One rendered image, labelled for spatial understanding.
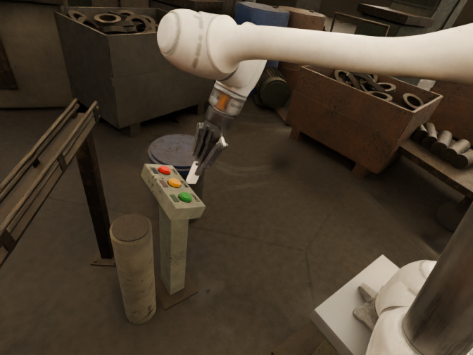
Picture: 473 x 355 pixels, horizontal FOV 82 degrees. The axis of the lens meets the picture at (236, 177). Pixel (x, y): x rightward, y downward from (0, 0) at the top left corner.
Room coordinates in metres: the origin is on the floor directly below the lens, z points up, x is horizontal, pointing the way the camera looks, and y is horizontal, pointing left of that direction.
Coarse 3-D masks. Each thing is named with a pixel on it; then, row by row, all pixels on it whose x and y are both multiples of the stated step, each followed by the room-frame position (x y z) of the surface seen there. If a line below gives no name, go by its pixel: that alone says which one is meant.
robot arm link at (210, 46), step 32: (160, 32) 0.54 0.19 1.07; (192, 32) 0.52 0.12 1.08; (224, 32) 0.54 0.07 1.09; (256, 32) 0.52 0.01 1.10; (288, 32) 0.52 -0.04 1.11; (320, 32) 0.53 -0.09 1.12; (448, 32) 0.50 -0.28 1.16; (192, 64) 0.53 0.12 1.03; (224, 64) 0.53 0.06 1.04; (320, 64) 0.52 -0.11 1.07; (352, 64) 0.52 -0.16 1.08; (384, 64) 0.51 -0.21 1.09; (416, 64) 0.50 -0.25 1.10; (448, 64) 0.47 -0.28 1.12
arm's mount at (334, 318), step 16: (384, 256) 0.70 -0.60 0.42; (368, 272) 0.62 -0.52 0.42; (384, 272) 0.63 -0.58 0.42; (352, 288) 0.54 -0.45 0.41; (320, 304) 0.47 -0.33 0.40; (336, 304) 0.48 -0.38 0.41; (352, 304) 0.49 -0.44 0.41; (320, 320) 0.43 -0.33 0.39; (336, 320) 0.43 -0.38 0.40; (352, 320) 0.43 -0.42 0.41; (336, 336) 0.38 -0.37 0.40; (352, 336) 0.39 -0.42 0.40; (368, 336) 0.40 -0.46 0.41; (352, 352) 0.35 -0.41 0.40
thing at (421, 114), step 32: (320, 96) 2.19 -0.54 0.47; (352, 96) 2.03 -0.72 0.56; (384, 96) 2.16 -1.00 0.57; (416, 96) 2.33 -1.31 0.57; (320, 128) 2.13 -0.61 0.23; (352, 128) 1.97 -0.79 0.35; (384, 128) 1.84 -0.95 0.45; (416, 128) 2.07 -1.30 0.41; (352, 160) 1.91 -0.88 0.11; (384, 160) 1.77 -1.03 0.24
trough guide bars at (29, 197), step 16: (64, 112) 0.73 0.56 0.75; (96, 112) 0.80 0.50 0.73; (80, 128) 0.69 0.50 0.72; (48, 144) 0.61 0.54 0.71; (64, 144) 0.59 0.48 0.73; (32, 160) 0.53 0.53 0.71; (64, 160) 0.57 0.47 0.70; (16, 176) 0.47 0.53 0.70; (48, 176) 0.49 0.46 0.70; (0, 192) 0.40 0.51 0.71; (32, 192) 0.42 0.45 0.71; (16, 208) 0.37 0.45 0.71; (16, 224) 0.35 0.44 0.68; (0, 240) 0.30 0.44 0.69
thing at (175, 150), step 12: (156, 144) 1.12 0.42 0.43; (168, 144) 1.15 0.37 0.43; (180, 144) 1.17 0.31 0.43; (192, 144) 1.19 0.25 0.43; (156, 156) 1.03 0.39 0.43; (168, 156) 1.04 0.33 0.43; (180, 156) 1.06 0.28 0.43; (192, 156) 1.08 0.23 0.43; (180, 168) 0.99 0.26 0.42; (204, 168) 1.05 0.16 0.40
